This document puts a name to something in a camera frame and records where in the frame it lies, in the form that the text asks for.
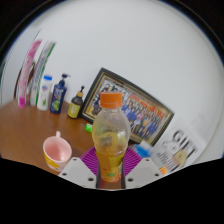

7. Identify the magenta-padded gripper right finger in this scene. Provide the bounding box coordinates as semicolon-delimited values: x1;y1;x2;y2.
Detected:
121;146;164;189

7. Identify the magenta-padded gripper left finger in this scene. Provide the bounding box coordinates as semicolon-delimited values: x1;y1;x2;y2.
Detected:
58;146;101;189

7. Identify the orange juice bottle orange cap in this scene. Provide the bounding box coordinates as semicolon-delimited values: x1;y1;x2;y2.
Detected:
91;91;132;184

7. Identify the blue tissue pack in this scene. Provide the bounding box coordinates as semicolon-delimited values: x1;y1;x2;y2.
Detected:
134;139;158;159

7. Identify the pink and yellow cup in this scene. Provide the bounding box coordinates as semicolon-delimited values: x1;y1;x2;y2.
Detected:
42;130;73;173

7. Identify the white paper gift bag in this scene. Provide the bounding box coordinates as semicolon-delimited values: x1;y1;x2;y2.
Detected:
149;123;208;176

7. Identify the framed group picture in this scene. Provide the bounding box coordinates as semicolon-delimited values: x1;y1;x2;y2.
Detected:
79;67;175;147

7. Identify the small brown pump bottle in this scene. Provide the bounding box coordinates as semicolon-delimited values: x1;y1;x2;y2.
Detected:
67;85;86;120

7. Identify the dark blue pump bottle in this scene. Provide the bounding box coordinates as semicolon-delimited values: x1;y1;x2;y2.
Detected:
49;73;72;115

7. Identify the white bottle with blue cap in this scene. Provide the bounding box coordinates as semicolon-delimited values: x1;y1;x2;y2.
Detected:
36;74;54;112

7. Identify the white and green tall tube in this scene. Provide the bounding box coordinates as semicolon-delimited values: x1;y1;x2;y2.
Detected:
29;40;57;108

